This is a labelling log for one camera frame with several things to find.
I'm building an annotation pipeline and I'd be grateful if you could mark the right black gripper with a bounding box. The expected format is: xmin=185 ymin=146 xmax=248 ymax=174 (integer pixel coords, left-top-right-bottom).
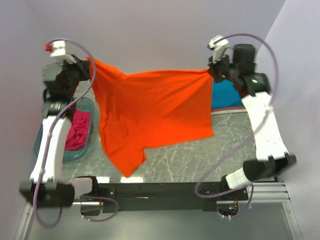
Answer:
xmin=208 ymin=50 xmax=240 ymax=84

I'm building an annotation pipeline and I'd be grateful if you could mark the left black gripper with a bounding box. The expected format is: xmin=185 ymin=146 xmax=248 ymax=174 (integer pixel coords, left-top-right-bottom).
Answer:
xmin=57 ymin=53 xmax=92 ymax=96

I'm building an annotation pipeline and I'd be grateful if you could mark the orange t shirt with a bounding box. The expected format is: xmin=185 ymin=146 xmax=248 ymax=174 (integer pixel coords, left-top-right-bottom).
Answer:
xmin=90 ymin=60 xmax=214 ymax=177

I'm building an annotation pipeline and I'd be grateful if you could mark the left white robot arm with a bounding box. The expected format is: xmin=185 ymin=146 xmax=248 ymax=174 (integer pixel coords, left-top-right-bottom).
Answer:
xmin=19 ymin=54 xmax=100 ymax=208

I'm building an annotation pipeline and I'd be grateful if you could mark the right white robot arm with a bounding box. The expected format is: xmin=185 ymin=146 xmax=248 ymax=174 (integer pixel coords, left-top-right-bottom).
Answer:
xmin=208 ymin=41 xmax=297 ymax=200

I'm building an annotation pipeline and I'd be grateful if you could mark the blue folded t shirt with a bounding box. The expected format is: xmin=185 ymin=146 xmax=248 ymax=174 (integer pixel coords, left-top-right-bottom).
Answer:
xmin=211 ymin=80 xmax=243 ymax=109

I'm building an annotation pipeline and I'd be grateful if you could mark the teal plastic bin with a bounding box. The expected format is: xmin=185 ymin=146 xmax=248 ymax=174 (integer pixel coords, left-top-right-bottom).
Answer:
xmin=34 ymin=96 xmax=95 ymax=163

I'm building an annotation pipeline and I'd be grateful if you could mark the pink folded t shirt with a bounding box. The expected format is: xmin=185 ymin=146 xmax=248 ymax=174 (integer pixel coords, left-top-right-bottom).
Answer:
xmin=211 ymin=106 xmax=246 ymax=114

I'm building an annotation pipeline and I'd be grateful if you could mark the magenta crumpled t shirt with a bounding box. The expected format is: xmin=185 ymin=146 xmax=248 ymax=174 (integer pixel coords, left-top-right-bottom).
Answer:
xmin=65 ymin=109 xmax=91 ymax=151

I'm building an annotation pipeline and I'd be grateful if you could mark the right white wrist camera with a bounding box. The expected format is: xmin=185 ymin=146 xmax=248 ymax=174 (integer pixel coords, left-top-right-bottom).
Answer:
xmin=207 ymin=34 xmax=229 ymax=64

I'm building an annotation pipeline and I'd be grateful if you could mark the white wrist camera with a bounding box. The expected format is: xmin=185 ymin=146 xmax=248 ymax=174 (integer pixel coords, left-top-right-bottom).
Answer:
xmin=44 ymin=40 xmax=76 ymax=64
xmin=207 ymin=34 xmax=229 ymax=64

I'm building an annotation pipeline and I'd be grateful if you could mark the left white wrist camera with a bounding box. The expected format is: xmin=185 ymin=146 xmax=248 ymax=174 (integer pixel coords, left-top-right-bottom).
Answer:
xmin=44 ymin=40 xmax=76 ymax=64

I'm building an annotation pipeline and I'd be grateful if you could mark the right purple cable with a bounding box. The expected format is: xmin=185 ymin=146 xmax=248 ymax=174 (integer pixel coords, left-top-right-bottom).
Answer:
xmin=194 ymin=32 xmax=280 ymax=220

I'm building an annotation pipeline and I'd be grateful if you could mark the aluminium frame rail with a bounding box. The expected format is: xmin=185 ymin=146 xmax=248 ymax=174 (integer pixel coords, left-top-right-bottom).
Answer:
xmin=70 ymin=177 xmax=289 ymax=213

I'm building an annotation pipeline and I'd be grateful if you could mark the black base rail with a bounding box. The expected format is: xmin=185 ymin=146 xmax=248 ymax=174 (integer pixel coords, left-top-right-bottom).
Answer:
xmin=97 ymin=182 xmax=249 ymax=212

